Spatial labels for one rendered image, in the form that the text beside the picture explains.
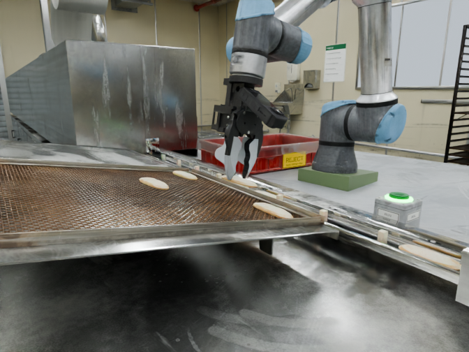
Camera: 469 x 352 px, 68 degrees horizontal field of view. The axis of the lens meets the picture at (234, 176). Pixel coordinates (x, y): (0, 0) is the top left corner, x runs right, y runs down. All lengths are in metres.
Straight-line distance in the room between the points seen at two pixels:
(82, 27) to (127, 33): 5.75
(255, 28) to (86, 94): 0.87
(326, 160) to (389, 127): 0.22
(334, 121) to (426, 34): 4.54
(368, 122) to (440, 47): 4.46
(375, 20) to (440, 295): 0.72
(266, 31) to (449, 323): 0.57
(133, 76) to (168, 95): 0.17
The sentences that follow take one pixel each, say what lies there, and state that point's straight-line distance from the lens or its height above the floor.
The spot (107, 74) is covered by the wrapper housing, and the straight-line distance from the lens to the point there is 1.47.
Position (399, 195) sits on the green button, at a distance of 0.81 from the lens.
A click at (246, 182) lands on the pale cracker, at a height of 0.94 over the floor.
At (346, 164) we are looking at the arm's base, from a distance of 1.17.
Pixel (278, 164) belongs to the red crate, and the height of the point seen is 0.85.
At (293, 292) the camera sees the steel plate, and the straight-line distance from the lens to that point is 0.57.
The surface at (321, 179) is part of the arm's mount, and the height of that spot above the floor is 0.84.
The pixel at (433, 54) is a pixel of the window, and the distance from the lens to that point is 5.54.
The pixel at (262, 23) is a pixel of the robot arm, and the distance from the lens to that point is 0.73.
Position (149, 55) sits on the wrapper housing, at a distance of 1.53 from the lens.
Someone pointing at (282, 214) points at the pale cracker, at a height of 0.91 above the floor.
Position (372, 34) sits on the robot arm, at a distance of 1.08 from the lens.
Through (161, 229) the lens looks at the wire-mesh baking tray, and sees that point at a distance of 0.45.
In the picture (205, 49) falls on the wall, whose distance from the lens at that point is 9.03.
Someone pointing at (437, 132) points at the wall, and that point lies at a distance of 5.48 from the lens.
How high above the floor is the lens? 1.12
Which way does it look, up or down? 14 degrees down
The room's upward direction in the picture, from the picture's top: straight up
